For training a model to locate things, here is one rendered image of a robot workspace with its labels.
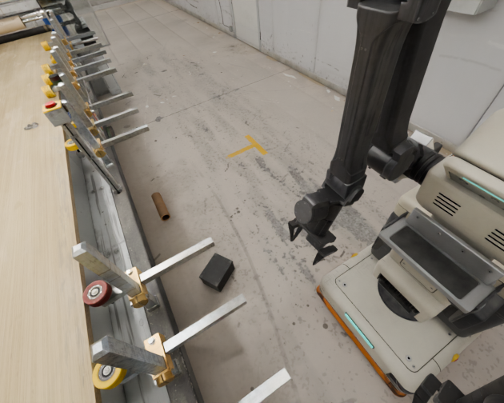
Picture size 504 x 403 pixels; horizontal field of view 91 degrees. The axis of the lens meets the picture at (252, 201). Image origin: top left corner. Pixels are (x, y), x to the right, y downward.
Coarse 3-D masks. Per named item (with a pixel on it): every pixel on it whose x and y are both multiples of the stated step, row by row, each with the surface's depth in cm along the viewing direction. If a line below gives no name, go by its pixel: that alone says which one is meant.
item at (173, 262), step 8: (208, 240) 96; (192, 248) 94; (200, 248) 94; (208, 248) 96; (176, 256) 93; (184, 256) 92; (192, 256) 94; (160, 264) 91; (168, 264) 91; (176, 264) 92; (144, 272) 90; (152, 272) 90; (160, 272) 90; (144, 280) 88; (152, 280) 91; (112, 296) 86; (120, 296) 87; (104, 304) 85
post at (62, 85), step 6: (60, 84) 136; (66, 90) 139; (66, 96) 141; (72, 96) 142; (72, 102) 144; (78, 108) 147; (78, 114) 149; (84, 114) 151; (84, 120) 153; (90, 126) 157; (96, 138) 163; (102, 138) 167
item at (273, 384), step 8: (272, 376) 67; (280, 376) 66; (288, 376) 66; (264, 384) 66; (272, 384) 65; (280, 384) 65; (256, 392) 65; (264, 392) 65; (272, 392) 64; (240, 400) 64; (248, 400) 64; (256, 400) 64
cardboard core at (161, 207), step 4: (156, 192) 225; (152, 196) 223; (156, 196) 221; (160, 196) 223; (156, 200) 218; (160, 200) 218; (156, 204) 216; (160, 204) 214; (164, 204) 217; (156, 208) 216; (160, 208) 211; (164, 208) 212; (160, 212) 209; (164, 212) 208; (168, 212) 211; (160, 216) 208; (164, 216) 214; (168, 216) 213; (164, 220) 211
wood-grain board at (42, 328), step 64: (0, 64) 243; (0, 128) 160; (0, 192) 119; (64, 192) 114; (0, 256) 95; (64, 256) 92; (0, 320) 79; (64, 320) 77; (0, 384) 68; (64, 384) 66
